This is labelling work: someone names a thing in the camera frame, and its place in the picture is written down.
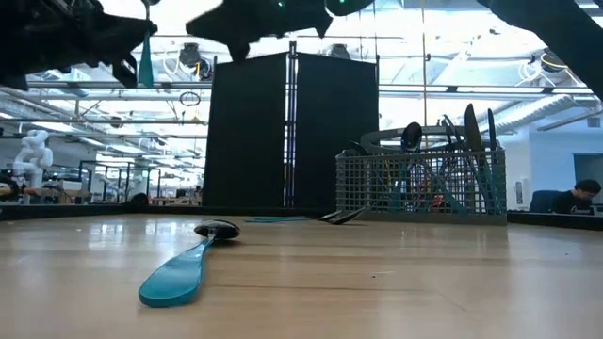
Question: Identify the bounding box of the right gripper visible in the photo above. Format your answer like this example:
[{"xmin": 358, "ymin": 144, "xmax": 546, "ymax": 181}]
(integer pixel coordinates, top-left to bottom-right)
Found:
[{"xmin": 186, "ymin": 0, "xmax": 334, "ymax": 63}]

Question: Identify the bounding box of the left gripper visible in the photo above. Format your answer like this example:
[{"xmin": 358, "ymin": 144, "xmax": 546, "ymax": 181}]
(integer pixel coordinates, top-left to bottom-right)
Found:
[{"xmin": 0, "ymin": 0, "xmax": 159, "ymax": 90}]

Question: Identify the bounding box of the black folding partition screen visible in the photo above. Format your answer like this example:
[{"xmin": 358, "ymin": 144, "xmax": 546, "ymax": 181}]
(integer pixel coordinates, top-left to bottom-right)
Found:
[{"xmin": 202, "ymin": 40, "xmax": 381, "ymax": 212}]

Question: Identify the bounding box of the white robot figure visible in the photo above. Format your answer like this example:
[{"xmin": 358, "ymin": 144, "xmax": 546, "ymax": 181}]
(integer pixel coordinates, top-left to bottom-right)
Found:
[{"xmin": 11, "ymin": 129, "xmax": 55, "ymax": 190}]

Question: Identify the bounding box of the grey plastic cutlery basket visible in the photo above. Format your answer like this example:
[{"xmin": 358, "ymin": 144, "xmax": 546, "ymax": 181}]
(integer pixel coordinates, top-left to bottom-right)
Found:
[{"xmin": 334, "ymin": 125, "xmax": 509, "ymax": 226}]

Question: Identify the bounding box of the blue chair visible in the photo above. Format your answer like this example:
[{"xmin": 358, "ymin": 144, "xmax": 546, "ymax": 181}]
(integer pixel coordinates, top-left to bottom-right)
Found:
[{"xmin": 529, "ymin": 189, "xmax": 557, "ymax": 215}]

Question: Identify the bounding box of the person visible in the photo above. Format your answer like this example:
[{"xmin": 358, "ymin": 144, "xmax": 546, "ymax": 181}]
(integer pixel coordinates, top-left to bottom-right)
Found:
[{"xmin": 550, "ymin": 178, "xmax": 603, "ymax": 217}]

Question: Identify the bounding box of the black cable reel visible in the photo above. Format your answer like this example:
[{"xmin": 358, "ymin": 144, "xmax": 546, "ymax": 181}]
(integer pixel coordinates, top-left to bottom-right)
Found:
[
  {"xmin": 328, "ymin": 43, "xmax": 352, "ymax": 61},
  {"xmin": 538, "ymin": 46, "xmax": 570, "ymax": 74},
  {"xmin": 177, "ymin": 41, "xmax": 213, "ymax": 82}
]

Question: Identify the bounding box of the black aluminium table frame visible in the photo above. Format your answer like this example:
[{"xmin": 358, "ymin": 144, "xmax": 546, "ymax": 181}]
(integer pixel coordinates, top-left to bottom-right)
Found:
[{"xmin": 0, "ymin": 202, "xmax": 603, "ymax": 232}]

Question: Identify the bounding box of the white wall device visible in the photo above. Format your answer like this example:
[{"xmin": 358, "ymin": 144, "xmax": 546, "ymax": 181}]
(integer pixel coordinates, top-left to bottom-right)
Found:
[{"xmin": 513, "ymin": 177, "xmax": 530, "ymax": 209}]

